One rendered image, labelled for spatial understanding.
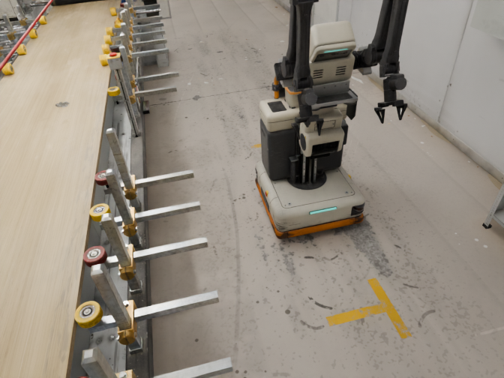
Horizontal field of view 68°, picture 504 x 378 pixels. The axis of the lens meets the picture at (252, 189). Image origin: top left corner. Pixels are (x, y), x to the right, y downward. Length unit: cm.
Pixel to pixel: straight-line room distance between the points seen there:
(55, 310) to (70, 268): 17
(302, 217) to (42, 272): 154
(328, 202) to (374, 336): 85
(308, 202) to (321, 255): 36
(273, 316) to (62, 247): 122
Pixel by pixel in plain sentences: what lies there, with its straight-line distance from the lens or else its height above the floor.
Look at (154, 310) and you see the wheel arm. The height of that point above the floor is 84.
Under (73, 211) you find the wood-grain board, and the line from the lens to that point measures 175.
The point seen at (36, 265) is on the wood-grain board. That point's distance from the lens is 160.
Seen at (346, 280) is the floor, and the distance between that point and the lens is 245.
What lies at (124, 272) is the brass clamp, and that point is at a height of 86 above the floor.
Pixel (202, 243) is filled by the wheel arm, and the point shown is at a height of 85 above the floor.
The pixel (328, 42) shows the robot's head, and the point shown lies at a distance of 193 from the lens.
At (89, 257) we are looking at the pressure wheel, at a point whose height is 91.
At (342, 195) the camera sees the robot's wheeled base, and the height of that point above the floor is 28.
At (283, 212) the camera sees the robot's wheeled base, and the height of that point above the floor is 28.
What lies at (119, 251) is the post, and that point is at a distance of 143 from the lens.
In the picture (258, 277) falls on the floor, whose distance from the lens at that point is 243.
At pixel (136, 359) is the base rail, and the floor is 70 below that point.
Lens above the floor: 193
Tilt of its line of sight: 39 degrees down
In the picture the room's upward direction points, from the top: 4 degrees counter-clockwise
